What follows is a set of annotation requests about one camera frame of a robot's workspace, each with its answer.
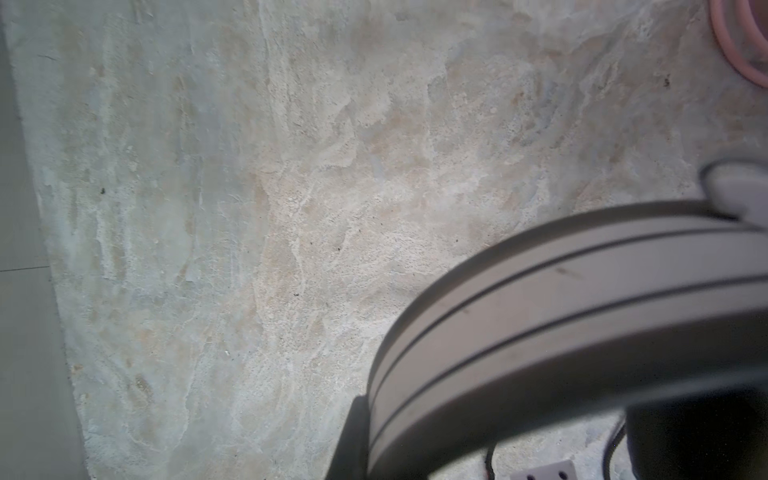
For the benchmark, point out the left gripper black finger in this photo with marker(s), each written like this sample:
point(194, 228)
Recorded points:
point(349, 461)

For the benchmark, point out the white black headphones with cable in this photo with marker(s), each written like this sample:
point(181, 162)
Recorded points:
point(619, 307)

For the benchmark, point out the pink headphones with cable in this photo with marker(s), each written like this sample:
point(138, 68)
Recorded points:
point(740, 30)

